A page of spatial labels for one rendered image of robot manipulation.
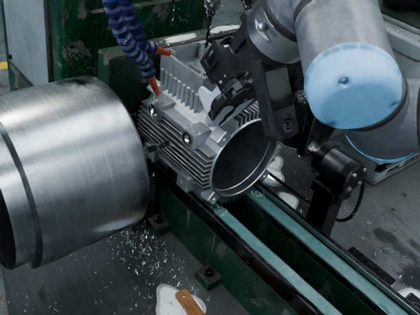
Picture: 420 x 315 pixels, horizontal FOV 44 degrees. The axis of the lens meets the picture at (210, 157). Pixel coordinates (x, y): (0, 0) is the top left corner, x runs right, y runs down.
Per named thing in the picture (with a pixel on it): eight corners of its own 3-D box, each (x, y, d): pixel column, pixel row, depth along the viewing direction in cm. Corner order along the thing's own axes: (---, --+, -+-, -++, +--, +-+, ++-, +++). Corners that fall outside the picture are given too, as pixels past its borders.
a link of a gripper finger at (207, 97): (196, 100, 85) (221, 69, 78) (214, 131, 84) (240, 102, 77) (181, 105, 84) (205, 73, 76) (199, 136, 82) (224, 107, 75)
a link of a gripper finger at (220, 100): (222, 107, 81) (249, 75, 74) (227, 116, 80) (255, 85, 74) (199, 114, 78) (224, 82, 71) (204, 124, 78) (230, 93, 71)
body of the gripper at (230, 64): (234, 55, 81) (274, 4, 71) (262, 101, 79) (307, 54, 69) (195, 65, 76) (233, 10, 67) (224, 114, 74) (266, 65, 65)
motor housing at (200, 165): (134, 159, 101) (138, 72, 90) (208, 133, 112) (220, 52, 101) (197, 219, 90) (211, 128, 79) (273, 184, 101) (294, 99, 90)
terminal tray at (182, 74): (156, 85, 95) (159, 49, 91) (201, 74, 101) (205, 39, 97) (197, 117, 88) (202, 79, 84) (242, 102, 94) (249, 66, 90)
